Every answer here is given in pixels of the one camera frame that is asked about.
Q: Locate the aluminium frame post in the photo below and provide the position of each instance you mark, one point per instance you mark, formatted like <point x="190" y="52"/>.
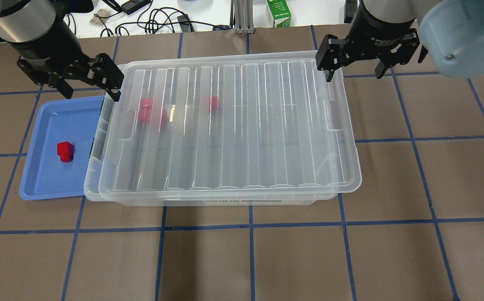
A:
<point x="241" y="16"/>

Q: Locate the black power adapter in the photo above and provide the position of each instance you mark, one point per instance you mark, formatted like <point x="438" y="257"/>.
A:
<point x="132" y="6"/>

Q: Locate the clear plastic box lid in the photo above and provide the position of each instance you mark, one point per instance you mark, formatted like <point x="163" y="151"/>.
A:
<point x="229" y="125"/>

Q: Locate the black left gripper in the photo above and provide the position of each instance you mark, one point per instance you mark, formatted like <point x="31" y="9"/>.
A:
<point x="44" y="45"/>

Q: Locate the clear plastic storage box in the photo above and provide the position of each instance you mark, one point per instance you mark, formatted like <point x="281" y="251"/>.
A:
<point x="208" y="167"/>

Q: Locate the red block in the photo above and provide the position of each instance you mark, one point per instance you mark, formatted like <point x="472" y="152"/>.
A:
<point x="145" y="105"/>
<point x="154" y="117"/>
<point x="213" y="104"/>
<point x="65" y="151"/>

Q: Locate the red block in box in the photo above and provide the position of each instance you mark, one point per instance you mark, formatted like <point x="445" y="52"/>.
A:
<point x="213" y="104"/>
<point x="145" y="105"/>
<point x="154" y="117"/>

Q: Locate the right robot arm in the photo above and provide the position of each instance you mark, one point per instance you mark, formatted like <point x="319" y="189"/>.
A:
<point x="451" y="31"/>

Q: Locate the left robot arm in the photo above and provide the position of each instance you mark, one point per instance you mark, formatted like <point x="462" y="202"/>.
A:
<point x="50" y="52"/>

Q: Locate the blue plastic tray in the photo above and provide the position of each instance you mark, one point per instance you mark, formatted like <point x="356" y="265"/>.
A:
<point x="44" y="175"/>

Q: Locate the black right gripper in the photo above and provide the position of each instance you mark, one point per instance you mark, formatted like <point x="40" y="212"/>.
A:
<point x="379" y="26"/>

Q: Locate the green white carton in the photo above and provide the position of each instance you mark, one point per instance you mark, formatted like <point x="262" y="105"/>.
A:
<point x="279" y="13"/>

